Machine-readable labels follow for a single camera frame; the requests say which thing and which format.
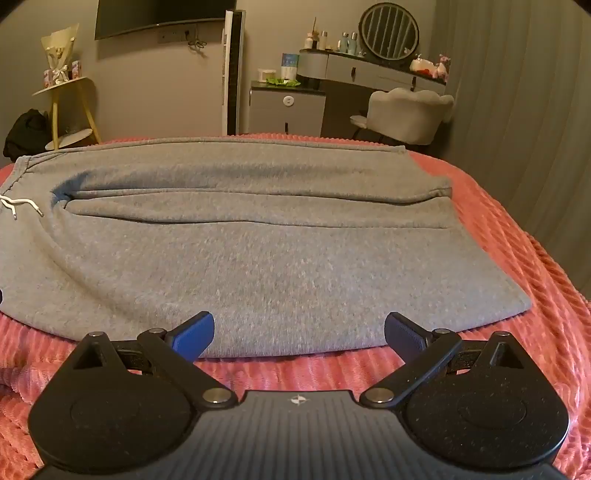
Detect black wall television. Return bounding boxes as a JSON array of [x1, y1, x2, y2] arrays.
[[95, 0, 237, 41]]

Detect grey vanity desk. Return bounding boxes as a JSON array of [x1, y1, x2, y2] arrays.
[[298, 48, 448, 136]]

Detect blue and white canister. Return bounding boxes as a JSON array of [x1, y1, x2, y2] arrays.
[[281, 52, 300, 82]]

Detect round black-framed mirror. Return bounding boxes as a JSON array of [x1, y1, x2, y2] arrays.
[[359, 2, 420, 61]]

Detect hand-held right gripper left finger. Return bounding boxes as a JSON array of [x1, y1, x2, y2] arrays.
[[69, 311, 239, 409]]

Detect cream wrapped flower bouquet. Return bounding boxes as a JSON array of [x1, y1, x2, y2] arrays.
[[41, 24, 80, 88]]

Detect grey curtain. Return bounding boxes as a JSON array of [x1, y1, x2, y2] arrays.
[[429, 0, 591, 298]]

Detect yellow side table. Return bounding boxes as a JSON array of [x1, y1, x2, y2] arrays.
[[31, 76, 103, 151]]

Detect black bag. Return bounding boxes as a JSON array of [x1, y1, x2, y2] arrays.
[[2, 109, 52, 160]]

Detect grey sweat pants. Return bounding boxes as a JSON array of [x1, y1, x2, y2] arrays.
[[0, 135, 533, 359]]

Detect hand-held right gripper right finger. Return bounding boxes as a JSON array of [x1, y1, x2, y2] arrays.
[[359, 311, 527, 409]]

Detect pink ribbed blanket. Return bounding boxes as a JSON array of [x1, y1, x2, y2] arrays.
[[0, 133, 591, 480]]

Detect grey bedside cabinet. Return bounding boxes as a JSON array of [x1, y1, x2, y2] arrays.
[[249, 80, 328, 136]]

